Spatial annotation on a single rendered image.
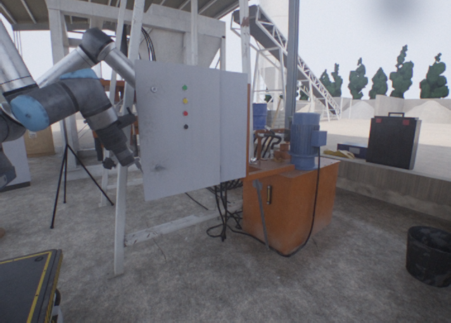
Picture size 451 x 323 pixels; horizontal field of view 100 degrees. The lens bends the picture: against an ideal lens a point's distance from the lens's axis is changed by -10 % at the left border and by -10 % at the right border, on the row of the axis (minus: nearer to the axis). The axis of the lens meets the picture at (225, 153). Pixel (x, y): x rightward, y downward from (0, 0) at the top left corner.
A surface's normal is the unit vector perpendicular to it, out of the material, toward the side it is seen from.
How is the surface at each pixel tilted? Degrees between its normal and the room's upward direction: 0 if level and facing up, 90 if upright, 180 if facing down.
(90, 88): 88
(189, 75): 90
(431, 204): 90
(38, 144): 90
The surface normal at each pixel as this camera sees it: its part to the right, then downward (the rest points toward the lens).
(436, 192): -0.83, 0.11
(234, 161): 0.56, 0.17
